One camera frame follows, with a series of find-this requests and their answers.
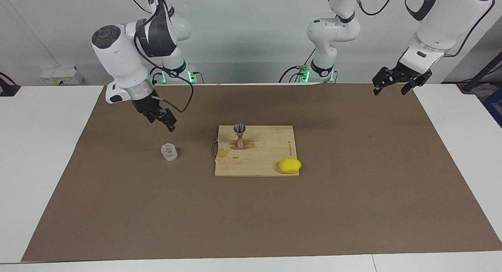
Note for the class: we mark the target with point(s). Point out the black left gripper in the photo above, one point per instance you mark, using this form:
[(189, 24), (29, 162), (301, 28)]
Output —
[(408, 73)]

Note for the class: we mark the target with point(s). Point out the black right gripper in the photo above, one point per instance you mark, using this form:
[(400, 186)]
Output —
[(147, 106)]

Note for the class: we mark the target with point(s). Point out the clear plastic cup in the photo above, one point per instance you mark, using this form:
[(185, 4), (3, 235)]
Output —
[(169, 152)]

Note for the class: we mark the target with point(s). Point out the steel double jigger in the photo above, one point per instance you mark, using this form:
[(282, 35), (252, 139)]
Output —
[(239, 142)]

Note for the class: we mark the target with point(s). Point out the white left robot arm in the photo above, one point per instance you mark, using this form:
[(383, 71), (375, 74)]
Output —
[(333, 28)]

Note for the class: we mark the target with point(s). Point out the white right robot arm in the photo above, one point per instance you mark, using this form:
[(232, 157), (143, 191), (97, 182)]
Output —
[(117, 56)]

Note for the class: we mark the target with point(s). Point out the black stand leg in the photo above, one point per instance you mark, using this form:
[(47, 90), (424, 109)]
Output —
[(484, 72)]

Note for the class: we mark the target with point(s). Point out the brown table mat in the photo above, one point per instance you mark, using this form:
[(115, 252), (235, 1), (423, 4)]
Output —
[(157, 209)]

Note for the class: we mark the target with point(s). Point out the wooden cutting board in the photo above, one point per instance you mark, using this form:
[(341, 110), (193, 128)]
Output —
[(255, 162)]

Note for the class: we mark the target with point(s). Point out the blue crate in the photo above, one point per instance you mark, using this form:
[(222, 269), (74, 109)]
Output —
[(495, 107)]

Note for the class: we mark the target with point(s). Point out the yellow lemon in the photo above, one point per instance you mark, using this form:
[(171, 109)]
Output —
[(290, 166)]

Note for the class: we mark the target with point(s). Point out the white wall socket box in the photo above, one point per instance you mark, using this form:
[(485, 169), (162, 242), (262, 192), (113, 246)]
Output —
[(59, 73)]

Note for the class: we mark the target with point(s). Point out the black clamp mount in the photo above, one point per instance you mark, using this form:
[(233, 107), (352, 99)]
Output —
[(8, 89)]

